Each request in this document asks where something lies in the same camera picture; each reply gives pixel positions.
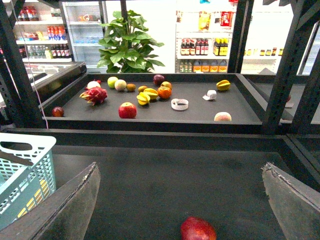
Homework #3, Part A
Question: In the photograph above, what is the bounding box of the yellow star fruit back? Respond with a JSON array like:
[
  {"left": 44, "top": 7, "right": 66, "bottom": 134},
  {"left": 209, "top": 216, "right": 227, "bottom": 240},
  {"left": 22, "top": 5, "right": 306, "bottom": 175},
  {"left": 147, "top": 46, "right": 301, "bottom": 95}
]
[{"left": 143, "top": 87, "right": 159, "bottom": 100}]

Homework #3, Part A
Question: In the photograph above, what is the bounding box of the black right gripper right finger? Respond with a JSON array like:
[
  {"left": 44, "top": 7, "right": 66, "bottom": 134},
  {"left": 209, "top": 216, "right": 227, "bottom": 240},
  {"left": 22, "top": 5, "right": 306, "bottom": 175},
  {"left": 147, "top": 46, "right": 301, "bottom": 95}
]
[{"left": 262, "top": 162, "right": 320, "bottom": 240}]

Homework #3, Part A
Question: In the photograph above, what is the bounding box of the peach coloured round fruit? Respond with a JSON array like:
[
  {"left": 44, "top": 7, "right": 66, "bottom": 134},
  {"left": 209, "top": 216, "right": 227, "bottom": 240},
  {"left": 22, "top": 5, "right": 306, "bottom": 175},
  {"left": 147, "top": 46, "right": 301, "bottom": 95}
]
[{"left": 114, "top": 79, "right": 127, "bottom": 91}]

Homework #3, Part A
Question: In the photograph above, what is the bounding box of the red apple on tray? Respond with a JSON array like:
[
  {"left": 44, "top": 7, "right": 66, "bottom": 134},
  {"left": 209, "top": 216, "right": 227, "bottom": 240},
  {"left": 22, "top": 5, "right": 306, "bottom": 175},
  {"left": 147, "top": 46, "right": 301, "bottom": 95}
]
[{"left": 118, "top": 102, "right": 137, "bottom": 119}]

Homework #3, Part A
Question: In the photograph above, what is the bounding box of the yellow star fruit far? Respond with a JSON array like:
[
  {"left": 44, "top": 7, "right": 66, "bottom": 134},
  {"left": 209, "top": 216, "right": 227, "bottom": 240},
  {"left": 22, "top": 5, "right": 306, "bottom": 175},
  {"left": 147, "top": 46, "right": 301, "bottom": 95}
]
[{"left": 216, "top": 79, "right": 231, "bottom": 91}]

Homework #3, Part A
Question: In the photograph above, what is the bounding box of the black metal shelf post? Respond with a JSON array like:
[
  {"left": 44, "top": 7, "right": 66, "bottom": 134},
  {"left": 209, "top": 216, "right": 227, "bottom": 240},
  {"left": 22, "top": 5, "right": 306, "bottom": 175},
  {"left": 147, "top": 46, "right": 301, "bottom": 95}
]
[{"left": 0, "top": 1, "right": 46, "bottom": 128}]

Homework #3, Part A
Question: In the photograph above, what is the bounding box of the glass door fridge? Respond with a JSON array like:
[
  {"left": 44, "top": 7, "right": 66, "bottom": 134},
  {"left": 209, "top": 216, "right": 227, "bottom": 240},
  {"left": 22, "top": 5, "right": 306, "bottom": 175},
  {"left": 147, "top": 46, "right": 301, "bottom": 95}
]
[{"left": 60, "top": 0, "right": 107, "bottom": 73}]

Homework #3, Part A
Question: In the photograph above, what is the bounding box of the yellow red mango small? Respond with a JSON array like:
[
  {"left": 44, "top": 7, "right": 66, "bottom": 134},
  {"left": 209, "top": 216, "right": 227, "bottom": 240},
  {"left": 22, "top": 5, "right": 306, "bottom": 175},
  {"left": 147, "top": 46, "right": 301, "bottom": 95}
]
[{"left": 160, "top": 81, "right": 172, "bottom": 89}]

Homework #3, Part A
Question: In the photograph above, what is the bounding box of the peach at tray edge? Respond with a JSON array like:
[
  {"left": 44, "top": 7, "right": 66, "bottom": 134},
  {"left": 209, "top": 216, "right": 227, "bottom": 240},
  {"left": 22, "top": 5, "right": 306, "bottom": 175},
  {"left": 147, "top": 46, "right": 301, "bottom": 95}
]
[{"left": 214, "top": 112, "right": 232, "bottom": 122}]

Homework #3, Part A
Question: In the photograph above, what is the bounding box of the pink dragon fruit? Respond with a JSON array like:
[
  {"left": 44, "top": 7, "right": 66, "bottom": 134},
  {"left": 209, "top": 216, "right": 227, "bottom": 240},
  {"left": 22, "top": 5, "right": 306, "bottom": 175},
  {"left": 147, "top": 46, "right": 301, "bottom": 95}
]
[{"left": 79, "top": 86, "right": 108, "bottom": 106}]

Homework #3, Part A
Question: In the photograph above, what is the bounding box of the orange persimmon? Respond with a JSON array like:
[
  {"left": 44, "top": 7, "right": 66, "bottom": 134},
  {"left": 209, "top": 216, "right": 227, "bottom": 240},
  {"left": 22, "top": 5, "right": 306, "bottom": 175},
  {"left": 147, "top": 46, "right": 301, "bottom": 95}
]
[{"left": 157, "top": 86, "right": 172, "bottom": 100}]

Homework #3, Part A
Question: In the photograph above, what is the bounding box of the small white tape roll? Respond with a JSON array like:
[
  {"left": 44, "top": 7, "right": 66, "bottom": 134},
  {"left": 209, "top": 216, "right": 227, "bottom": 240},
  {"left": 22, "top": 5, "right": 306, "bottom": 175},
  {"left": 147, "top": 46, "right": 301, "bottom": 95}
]
[{"left": 202, "top": 90, "right": 217, "bottom": 101}]

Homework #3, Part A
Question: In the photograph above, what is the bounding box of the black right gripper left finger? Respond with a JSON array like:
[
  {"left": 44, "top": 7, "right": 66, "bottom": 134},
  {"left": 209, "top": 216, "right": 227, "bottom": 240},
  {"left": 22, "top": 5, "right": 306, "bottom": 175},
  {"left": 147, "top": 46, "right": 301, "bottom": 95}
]
[{"left": 0, "top": 162, "right": 101, "bottom": 240}]

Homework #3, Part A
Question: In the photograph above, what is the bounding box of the green apple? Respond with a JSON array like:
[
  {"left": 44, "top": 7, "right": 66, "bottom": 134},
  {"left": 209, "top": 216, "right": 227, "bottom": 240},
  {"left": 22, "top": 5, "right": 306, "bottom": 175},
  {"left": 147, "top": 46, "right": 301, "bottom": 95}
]
[{"left": 107, "top": 76, "right": 118, "bottom": 89}]

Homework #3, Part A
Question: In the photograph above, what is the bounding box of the green potted plant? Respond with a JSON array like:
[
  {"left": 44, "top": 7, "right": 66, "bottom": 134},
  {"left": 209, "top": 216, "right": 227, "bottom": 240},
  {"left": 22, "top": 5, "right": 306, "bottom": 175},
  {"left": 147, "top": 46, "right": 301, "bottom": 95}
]
[{"left": 97, "top": 10, "right": 165, "bottom": 73}]

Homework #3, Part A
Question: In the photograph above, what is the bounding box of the black fruit display tray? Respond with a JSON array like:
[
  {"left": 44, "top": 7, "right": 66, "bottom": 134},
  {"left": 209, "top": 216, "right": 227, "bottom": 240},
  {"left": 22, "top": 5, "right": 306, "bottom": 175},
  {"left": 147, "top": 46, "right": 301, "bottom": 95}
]
[{"left": 43, "top": 73, "right": 265, "bottom": 134}]

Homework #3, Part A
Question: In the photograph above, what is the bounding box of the yellow star fruit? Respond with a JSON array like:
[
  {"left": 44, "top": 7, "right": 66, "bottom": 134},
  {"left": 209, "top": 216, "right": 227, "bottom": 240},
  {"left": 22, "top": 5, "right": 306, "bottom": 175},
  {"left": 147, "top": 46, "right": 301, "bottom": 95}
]
[
  {"left": 136, "top": 92, "right": 151, "bottom": 106},
  {"left": 143, "top": 87, "right": 159, "bottom": 100},
  {"left": 216, "top": 79, "right": 231, "bottom": 91}
]

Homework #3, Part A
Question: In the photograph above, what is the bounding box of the brown kiwi right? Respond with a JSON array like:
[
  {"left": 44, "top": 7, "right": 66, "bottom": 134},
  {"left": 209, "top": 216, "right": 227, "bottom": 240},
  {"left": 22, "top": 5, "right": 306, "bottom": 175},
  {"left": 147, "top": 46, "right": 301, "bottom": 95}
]
[{"left": 138, "top": 85, "right": 148, "bottom": 93}]

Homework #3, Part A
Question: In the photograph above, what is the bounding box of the dark purple fruit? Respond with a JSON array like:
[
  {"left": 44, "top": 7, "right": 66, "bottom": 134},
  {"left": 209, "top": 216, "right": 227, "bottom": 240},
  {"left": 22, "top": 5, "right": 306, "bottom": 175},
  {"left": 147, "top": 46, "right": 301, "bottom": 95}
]
[{"left": 153, "top": 74, "right": 165, "bottom": 86}]

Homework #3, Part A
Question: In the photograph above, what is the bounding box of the brown kiwi left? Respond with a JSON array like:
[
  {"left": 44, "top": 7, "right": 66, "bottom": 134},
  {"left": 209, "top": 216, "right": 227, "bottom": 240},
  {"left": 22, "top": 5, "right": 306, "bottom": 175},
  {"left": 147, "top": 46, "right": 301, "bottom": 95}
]
[{"left": 126, "top": 83, "right": 136, "bottom": 92}]

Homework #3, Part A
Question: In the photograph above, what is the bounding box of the red apple near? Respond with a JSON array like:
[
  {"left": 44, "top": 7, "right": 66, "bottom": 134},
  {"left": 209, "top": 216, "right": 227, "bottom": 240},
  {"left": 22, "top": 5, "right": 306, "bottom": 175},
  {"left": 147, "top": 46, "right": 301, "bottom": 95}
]
[{"left": 180, "top": 216, "right": 217, "bottom": 240}]

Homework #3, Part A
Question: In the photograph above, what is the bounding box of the white tape ring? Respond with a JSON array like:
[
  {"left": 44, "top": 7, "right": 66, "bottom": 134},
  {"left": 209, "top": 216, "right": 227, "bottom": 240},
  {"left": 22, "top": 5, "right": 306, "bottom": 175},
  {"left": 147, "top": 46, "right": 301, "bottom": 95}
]
[{"left": 170, "top": 98, "right": 190, "bottom": 111}]

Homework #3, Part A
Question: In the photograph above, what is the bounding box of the grey basket handle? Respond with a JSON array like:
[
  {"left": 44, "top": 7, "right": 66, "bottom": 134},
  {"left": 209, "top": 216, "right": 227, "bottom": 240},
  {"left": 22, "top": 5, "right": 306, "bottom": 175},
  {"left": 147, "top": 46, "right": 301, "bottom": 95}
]
[{"left": 0, "top": 151, "right": 34, "bottom": 166}]

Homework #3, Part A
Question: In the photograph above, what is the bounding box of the white hanging cord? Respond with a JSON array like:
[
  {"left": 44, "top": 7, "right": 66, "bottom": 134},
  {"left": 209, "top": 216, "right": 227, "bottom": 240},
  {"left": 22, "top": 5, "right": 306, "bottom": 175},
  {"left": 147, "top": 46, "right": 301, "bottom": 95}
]
[{"left": 10, "top": 0, "right": 49, "bottom": 130}]

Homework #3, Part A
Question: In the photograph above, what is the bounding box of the small dark red apple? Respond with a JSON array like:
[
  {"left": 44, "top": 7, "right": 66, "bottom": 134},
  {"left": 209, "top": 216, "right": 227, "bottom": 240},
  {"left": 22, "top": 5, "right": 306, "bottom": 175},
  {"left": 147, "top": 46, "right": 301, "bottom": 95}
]
[{"left": 51, "top": 106, "right": 65, "bottom": 117}]

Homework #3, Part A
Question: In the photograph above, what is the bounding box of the yellow star fruit front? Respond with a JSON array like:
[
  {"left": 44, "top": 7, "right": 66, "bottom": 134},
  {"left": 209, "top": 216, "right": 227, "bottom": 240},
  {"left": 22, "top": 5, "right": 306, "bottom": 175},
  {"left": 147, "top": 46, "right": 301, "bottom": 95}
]
[{"left": 136, "top": 92, "right": 151, "bottom": 106}]

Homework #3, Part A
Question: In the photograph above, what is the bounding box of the glass top freezer far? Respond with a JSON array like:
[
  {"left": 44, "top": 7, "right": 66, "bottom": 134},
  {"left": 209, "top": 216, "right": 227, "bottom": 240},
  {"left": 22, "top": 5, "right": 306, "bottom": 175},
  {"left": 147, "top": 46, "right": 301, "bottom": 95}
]
[{"left": 24, "top": 62, "right": 87, "bottom": 95}]

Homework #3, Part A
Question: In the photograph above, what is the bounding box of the light blue plastic basket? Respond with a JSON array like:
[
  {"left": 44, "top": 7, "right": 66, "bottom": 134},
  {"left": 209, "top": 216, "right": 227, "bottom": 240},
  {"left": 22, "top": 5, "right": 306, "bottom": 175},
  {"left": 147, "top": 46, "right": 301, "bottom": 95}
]
[{"left": 0, "top": 133, "right": 57, "bottom": 229}]

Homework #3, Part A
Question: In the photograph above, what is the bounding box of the brown kiwi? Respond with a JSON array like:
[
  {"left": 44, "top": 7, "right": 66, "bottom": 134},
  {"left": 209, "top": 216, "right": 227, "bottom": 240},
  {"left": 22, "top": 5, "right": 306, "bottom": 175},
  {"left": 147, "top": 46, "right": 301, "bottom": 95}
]
[
  {"left": 138, "top": 85, "right": 148, "bottom": 93},
  {"left": 126, "top": 83, "right": 136, "bottom": 92}
]

